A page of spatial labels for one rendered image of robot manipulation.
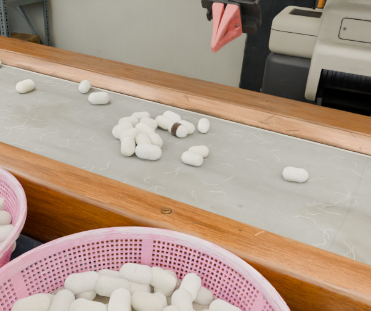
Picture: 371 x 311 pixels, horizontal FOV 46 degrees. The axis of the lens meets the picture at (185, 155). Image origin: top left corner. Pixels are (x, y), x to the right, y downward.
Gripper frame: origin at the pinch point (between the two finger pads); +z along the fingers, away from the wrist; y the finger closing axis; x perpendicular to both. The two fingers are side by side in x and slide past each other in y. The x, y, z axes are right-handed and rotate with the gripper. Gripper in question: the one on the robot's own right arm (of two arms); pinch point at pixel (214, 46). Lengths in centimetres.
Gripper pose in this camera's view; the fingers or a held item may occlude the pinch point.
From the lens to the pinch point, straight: 77.8
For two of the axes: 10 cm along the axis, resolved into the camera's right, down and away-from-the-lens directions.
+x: 2.1, 4.5, 8.7
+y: 9.0, 2.6, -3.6
